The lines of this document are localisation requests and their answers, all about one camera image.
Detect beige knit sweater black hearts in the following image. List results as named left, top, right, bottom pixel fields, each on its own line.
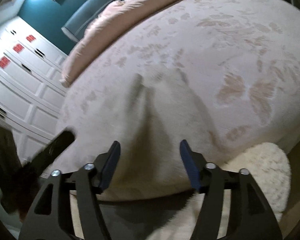
left=107, top=65, right=229, bottom=201

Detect white panelled wardrobe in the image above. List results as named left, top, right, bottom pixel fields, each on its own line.
left=0, top=16, right=67, bottom=162

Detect cream fluffy rug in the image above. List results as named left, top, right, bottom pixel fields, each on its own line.
left=70, top=142, right=292, bottom=240

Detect pink folded duvet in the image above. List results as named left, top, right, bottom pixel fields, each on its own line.
left=59, top=0, right=179, bottom=88

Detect pink butterfly pattern bedspread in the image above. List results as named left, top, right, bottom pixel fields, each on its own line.
left=47, top=0, right=300, bottom=173

